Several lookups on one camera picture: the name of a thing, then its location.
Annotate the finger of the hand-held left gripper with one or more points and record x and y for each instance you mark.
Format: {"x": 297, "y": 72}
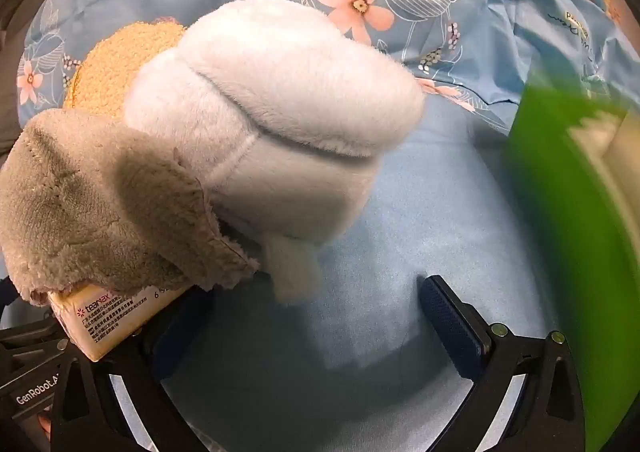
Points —
{"x": 25, "y": 339}

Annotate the grey fleece cloth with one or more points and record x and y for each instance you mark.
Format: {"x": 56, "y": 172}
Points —
{"x": 100, "y": 192}

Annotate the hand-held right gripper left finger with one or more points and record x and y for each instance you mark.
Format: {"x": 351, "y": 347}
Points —
{"x": 162, "y": 352}

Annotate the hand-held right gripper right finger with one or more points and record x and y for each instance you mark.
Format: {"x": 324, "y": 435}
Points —
{"x": 450, "y": 327}

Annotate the white plush toy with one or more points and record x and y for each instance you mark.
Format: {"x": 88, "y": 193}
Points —
{"x": 280, "y": 97}

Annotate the blue floral bed sheet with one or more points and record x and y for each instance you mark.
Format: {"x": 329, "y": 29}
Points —
{"x": 400, "y": 232}

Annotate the beige terry towel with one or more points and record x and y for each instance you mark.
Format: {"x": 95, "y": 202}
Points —
{"x": 115, "y": 67}

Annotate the green box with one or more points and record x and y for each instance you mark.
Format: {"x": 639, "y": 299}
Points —
{"x": 550, "y": 207}

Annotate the pale yellow tissue pack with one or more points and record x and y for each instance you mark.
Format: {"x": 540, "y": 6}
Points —
{"x": 110, "y": 317}

